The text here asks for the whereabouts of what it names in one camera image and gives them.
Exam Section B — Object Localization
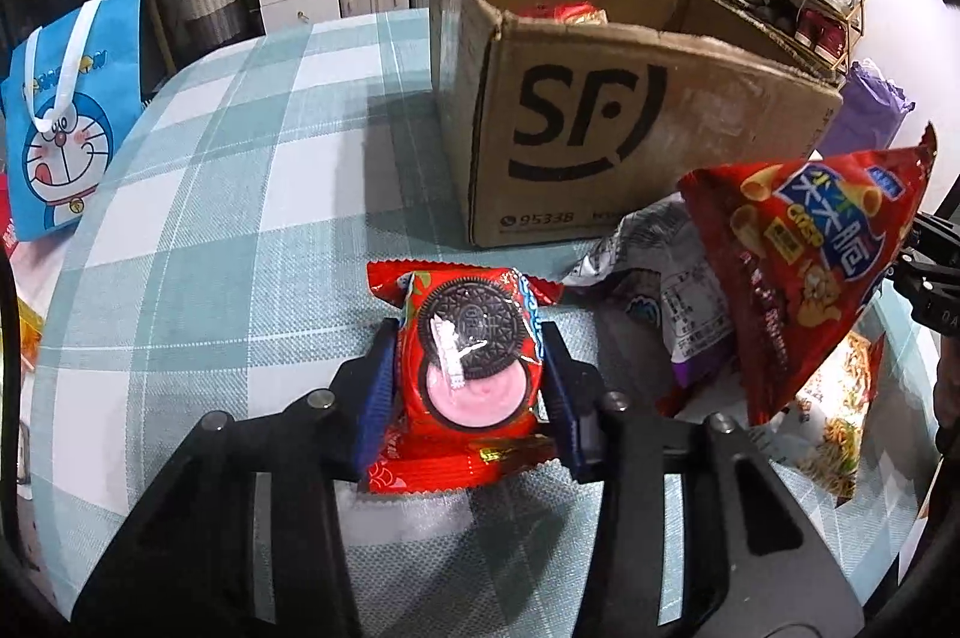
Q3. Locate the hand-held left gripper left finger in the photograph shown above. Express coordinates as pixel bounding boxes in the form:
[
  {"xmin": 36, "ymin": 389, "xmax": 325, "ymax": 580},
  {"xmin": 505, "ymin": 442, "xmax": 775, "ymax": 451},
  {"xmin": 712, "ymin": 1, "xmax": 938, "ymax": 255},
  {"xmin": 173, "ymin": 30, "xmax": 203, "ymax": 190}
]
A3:
[{"xmin": 71, "ymin": 317, "xmax": 400, "ymax": 638}]

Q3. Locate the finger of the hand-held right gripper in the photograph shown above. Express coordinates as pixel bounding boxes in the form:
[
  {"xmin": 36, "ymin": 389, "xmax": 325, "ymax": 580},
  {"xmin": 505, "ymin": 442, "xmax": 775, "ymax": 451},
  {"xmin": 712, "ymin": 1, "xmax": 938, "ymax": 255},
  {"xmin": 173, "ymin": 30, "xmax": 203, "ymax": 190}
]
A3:
[
  {"xmin": 910, "ymin": 212, "xmax": 960, "ymax": 268},
  {"xmin": 891, "ymin": 263, "xmax": 960, "ymax": 341}
]

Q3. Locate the brown cardboard box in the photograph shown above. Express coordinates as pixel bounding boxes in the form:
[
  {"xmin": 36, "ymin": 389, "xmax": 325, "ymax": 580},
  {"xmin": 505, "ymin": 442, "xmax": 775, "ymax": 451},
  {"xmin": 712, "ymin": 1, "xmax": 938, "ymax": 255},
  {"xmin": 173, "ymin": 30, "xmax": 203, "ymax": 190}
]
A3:
[{"xmin": 428, "ymin": 0, "xmax": 845, "ymax": 250}]

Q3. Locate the purple crinkled bag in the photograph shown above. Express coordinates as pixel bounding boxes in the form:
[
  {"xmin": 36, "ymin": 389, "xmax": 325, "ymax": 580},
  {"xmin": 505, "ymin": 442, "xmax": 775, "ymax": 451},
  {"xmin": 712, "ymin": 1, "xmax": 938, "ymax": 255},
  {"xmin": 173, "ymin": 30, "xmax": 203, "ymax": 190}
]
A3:
[{"xmin": 820, "ymin": 58, "xmax": 917, "ymax": 161}]

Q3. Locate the red triangular snack bag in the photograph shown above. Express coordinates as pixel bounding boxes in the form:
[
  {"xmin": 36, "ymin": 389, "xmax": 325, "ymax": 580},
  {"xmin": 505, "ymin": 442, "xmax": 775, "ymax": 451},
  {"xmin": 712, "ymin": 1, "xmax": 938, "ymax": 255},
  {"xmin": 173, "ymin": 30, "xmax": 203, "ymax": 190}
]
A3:
[{"xmin": 678, "ymin": 123, "xmax": 939, "ymax": 427}]

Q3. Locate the woven basket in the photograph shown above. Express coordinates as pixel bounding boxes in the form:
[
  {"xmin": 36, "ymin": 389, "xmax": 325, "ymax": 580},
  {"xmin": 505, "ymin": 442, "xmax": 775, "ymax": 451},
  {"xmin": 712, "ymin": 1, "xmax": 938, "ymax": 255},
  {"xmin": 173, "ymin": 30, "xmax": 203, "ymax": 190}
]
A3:
[{"xmin": 175, "ymin": 0, "xmax": 246, "ymax": 49}]

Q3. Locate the red chocolate cookie packet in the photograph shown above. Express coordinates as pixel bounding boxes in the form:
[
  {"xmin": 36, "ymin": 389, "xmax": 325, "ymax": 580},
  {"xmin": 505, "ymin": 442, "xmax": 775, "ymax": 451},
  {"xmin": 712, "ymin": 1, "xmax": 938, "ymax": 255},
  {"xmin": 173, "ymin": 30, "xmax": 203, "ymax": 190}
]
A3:
[{"xmin": 516, "ymin": 2, "xmax": 610, "ymax": 26}]

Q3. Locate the blue cartoon gift bag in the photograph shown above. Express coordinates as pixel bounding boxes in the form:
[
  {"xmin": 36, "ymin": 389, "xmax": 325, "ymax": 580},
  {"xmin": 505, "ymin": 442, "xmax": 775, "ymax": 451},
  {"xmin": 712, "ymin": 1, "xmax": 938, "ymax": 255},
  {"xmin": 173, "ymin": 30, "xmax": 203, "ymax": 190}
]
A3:
[{"xmin": 0, "ymin": 0, "xmax": 144, "ymax": 243}]

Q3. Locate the noodle snack bag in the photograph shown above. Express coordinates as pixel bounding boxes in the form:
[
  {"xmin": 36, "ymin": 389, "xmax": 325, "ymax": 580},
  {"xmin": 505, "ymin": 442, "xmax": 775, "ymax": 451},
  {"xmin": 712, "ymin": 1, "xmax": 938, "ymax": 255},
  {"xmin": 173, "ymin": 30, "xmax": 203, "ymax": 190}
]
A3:
[{"xmin": 791, "ymin": 329, "xmax": 887, "ymax": 505}]

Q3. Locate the red strawberry cookie packet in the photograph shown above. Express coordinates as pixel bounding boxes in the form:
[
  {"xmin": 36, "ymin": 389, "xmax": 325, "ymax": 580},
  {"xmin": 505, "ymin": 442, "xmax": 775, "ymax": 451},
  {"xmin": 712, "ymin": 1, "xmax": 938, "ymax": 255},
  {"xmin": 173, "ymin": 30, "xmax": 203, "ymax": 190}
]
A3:
[{"xmin": 358, "ymin": 260, "xmax": 565, "ymax": 495}]

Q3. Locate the silver purple snack bag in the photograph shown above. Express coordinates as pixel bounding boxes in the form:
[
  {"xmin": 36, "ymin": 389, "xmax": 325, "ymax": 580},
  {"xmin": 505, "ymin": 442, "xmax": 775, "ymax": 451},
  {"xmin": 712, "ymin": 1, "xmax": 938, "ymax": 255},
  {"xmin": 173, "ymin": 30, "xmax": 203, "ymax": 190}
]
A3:
[{"xmin": 562, "ymin": 194, "xmax": 742, "ymax": 401}]

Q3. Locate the red round object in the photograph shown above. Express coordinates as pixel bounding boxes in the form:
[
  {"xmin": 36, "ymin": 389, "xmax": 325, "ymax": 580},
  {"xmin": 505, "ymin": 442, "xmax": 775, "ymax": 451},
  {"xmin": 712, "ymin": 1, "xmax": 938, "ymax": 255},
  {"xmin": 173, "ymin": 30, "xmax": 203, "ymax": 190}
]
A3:
[{"xmin": 0, "ymin": 173, "xmax": 21, "ymax": 258}]

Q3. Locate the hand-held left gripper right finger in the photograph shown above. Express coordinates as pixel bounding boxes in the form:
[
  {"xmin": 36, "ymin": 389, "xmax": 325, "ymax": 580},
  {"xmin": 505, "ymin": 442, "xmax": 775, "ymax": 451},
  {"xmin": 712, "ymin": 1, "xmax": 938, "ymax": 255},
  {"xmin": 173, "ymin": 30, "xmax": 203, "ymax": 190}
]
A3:
[{"xmin": 540, "ymin": 320, "xmax": 867, "ymax": 638}]

